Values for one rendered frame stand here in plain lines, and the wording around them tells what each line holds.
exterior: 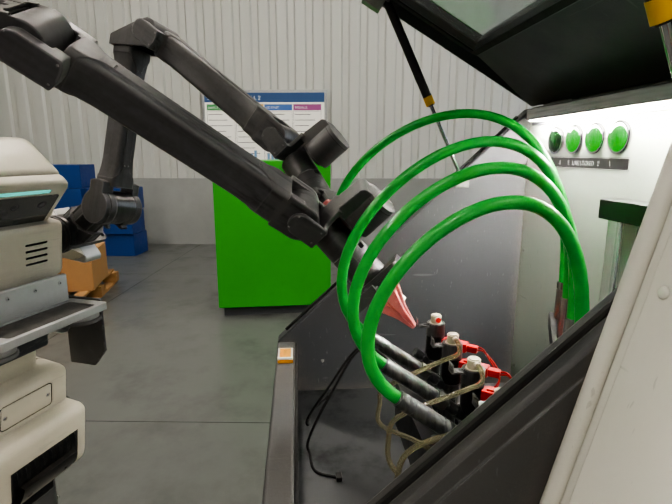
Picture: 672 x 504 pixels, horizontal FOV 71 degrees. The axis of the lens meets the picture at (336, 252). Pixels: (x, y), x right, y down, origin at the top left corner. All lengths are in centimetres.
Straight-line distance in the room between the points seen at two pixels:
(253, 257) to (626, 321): 370
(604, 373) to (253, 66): 710
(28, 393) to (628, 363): 108
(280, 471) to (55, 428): 66
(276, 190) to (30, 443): 77
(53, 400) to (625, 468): 111
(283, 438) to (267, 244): 330
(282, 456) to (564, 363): 42
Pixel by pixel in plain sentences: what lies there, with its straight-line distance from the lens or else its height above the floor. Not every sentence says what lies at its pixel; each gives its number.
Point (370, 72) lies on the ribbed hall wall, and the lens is 720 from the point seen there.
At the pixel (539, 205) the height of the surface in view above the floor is 131.
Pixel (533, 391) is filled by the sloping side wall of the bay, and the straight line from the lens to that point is 43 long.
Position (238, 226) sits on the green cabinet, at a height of 77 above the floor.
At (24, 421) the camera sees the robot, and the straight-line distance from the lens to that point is 123.
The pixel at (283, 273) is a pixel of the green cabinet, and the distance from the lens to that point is 403.
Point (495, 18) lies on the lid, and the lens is 93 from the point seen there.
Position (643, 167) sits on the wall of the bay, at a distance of 81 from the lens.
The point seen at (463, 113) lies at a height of 142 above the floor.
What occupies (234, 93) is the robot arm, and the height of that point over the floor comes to 147.
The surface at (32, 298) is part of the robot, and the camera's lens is 113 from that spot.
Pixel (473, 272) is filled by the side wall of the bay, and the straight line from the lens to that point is 110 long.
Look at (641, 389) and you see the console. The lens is 39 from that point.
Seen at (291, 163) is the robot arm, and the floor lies 134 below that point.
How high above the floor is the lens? 136
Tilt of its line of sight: 12 degrees down
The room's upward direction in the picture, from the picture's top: straight up
